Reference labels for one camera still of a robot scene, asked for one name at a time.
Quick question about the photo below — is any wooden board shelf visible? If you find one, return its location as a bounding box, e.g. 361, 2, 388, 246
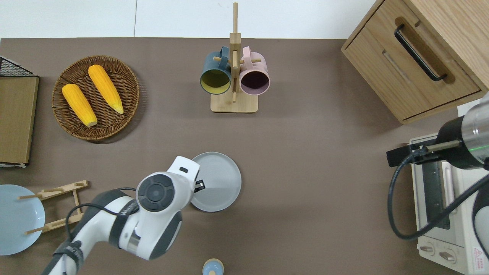
0, 76, 39, 165

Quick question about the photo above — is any black wire grid basket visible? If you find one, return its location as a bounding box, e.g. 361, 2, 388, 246
0, 56, 35, 78

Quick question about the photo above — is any round brown wicker basket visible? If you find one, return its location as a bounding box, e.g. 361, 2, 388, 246
52, 56, 140, 141

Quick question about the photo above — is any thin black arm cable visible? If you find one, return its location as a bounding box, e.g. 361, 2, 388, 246
65, 187, 138, 245

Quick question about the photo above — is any black cabinet handle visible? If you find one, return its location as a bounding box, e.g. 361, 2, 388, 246
394, 24, 447, 82

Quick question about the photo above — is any light blue plate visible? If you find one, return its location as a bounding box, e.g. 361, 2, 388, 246
0, 184, 45, 256

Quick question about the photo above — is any brown table mat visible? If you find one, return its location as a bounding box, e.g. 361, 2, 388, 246
0, 37, 489, 275

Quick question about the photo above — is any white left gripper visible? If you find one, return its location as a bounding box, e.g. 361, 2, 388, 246
167, 156, 206, 193

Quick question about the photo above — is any teal mug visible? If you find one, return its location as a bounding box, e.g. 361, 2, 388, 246
200, 46, 232, 95

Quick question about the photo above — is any wooden mug tree stand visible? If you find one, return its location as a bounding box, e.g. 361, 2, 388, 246
210, 2, 262, 113

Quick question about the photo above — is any blunt yellow corn cob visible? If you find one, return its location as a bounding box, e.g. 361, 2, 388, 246
62, 84, 98, 127

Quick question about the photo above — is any gray round plate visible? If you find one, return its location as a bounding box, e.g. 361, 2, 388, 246
190, 152, 242, 212

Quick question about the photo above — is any wooden dish rack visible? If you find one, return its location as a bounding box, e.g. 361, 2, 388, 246
17, 180, 89, 235

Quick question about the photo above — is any pointed yellow corn cob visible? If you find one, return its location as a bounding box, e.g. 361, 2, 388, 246
88, 65, 125, 115

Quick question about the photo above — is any thick black cable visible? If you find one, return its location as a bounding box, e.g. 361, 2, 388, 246
388, 153, 489, 240

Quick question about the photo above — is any wooden drawer cabinet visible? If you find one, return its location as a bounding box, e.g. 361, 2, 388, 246
341, 0, 489, 125

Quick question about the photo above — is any cream toaster oven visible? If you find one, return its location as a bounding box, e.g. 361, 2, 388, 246
409, 134, 489, 275

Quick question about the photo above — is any pink mug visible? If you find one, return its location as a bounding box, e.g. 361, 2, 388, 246
239, 46, 271, 96

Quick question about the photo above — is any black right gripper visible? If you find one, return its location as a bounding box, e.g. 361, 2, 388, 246
386, 144, 434, 168

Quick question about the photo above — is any small blue cup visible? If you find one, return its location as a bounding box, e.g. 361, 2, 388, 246
202, 259, 224, 275

